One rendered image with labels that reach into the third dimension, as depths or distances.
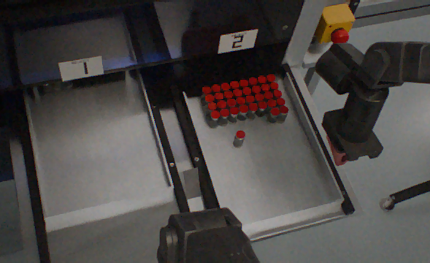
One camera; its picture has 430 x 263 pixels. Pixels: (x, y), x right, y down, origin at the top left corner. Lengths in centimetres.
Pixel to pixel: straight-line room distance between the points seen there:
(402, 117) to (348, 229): 61
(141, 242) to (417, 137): 164
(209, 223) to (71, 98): 74
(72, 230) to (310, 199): 50
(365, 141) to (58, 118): 67
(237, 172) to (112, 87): 36
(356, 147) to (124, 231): 49
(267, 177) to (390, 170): 123
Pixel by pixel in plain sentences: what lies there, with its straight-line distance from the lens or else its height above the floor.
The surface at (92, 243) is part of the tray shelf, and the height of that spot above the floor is 88.
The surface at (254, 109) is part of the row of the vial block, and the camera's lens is 123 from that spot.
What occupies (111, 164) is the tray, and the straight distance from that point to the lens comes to 119.
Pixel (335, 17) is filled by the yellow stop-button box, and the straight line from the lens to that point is 130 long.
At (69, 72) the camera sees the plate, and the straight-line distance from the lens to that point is 116.
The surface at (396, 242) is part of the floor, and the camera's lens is 225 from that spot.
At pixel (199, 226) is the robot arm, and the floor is 138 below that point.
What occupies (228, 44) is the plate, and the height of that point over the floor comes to 101.
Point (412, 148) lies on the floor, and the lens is 247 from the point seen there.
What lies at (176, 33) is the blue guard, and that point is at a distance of 113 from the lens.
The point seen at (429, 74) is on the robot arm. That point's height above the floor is 137.
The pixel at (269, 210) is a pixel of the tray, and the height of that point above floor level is 88.
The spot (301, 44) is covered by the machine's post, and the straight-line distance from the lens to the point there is 131.
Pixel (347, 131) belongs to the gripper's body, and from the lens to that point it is 92.
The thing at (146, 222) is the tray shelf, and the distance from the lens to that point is 113.
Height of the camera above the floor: 194
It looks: 59 degrees down
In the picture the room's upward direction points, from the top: 12 degrees clockwise
